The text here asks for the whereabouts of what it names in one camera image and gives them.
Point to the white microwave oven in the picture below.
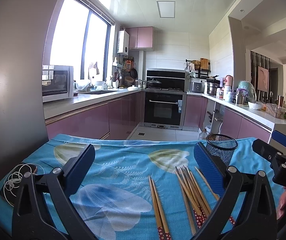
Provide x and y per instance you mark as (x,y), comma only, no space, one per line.
(57,82)

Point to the silver rice cooker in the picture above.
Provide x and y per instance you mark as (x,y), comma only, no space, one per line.
(196,87)

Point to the black range hood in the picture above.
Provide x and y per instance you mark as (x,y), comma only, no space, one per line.
(170,79)

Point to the mint green appliance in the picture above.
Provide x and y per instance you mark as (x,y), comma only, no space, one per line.
(248,91)

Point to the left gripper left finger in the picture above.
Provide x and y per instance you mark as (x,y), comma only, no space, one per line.
(31,218)

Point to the white water heater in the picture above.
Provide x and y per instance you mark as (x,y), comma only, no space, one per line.
(123,43)

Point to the bamboo chopstick red end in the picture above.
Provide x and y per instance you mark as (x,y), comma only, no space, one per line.
(166,230)

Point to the kitchen window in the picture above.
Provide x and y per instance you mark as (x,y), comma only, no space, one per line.
(79,37)

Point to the black wok with lid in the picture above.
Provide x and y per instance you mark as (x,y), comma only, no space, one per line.
(153,84)

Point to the pink upper cabinet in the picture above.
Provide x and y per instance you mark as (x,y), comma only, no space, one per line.
(141,38)

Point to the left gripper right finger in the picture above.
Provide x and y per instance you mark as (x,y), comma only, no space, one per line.
(257,216)

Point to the black built-in oven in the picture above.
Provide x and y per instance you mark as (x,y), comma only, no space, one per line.
(164,109)

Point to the black mesh utensil holder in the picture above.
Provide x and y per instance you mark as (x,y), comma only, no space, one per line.
(221,146)

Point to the steel stock pot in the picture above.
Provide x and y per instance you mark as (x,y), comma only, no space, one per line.
(212,86)

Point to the pink thermos jug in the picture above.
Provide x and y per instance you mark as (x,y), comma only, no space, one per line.
(228,81)

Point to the dark wooden chopstick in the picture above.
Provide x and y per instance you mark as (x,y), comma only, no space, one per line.
(187,206)

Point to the blue floral tablecloth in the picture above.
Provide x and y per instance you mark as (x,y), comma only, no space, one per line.
(114,198)

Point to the pink lower cabinets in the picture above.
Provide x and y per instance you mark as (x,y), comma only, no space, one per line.
(117,119)

